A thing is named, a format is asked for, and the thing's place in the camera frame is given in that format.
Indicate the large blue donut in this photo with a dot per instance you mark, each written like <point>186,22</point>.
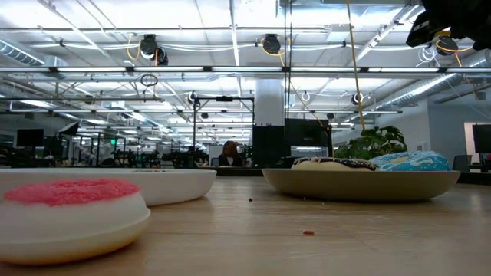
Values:
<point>414,161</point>

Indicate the large chocolate sprinkled donut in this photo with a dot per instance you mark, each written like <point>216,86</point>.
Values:
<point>330,165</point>

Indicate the small chocolate donut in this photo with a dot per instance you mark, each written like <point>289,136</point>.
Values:
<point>147,171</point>

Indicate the small red donut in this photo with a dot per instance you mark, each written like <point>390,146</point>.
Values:
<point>69,222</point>

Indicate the black monitor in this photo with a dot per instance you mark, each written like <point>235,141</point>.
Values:
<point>482,138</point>
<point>30,138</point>

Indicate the grey office chair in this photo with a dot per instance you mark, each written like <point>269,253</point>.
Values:
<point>462,163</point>

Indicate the green leafy plant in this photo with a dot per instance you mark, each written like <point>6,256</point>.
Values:
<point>377,143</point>

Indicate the grey round plate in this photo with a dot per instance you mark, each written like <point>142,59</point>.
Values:
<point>360,186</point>

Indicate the white building column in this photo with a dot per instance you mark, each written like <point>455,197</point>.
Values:
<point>269,101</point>

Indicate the black cabinet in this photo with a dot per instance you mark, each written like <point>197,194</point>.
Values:
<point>272,145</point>

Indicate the small red crumb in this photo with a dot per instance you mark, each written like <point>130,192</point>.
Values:
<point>308,232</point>

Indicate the person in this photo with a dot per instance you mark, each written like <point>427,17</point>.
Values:
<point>230,153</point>

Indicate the white board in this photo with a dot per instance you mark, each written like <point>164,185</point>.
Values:
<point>213,153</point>

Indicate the white round plate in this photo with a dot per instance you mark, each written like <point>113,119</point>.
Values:
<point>172,188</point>

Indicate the black background gantry frame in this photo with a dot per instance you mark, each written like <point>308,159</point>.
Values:
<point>224,99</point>

